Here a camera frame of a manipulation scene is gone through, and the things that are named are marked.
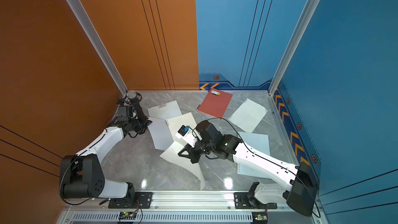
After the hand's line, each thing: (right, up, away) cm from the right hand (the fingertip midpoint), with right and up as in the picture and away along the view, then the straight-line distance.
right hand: (180, 153), depth 67 cm
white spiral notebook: (-16, +2, +27) cm, 31 cm away
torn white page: (+41, +14, +41) cm, 60 cm away
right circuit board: (+36, -31, +4) cm, 48 cm away
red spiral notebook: (+18, +22, +46) cm, 55 cm away
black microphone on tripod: (-31, +25, +23) cm, 46 cm away
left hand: (-20, +14, +23) cm, 33 cm away
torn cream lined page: (-2, +11, +40) cm, 42 cm away
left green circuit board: (-25, -30, +4) cm, 39 cm away
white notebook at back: (-18, +16, +41) cm, 48 cm away
